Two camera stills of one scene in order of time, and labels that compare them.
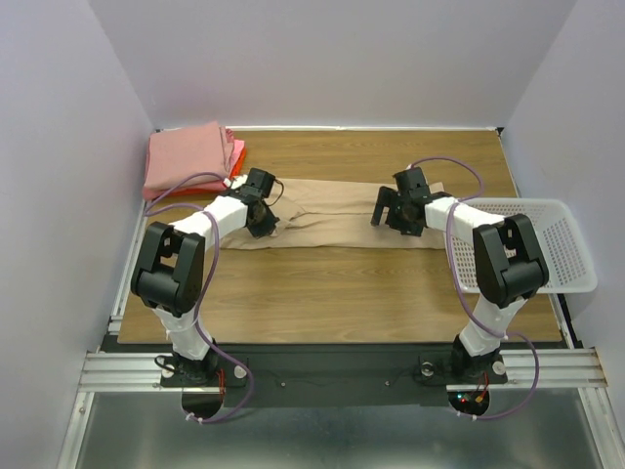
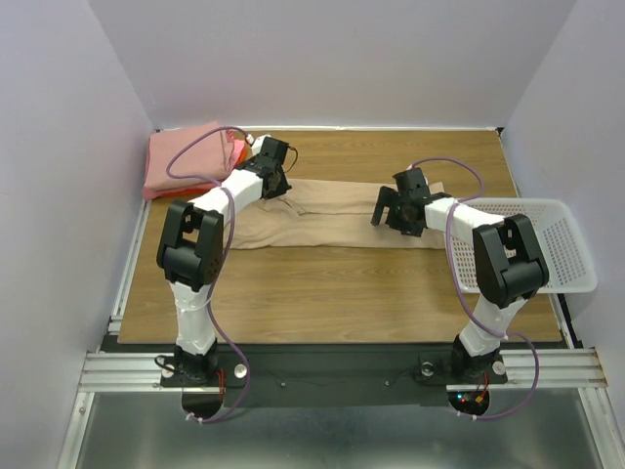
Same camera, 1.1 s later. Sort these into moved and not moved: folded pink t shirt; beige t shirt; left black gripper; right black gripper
Moved: left black gripper
Not moved: right black gripper; beige t shirt; folded pink t shirt
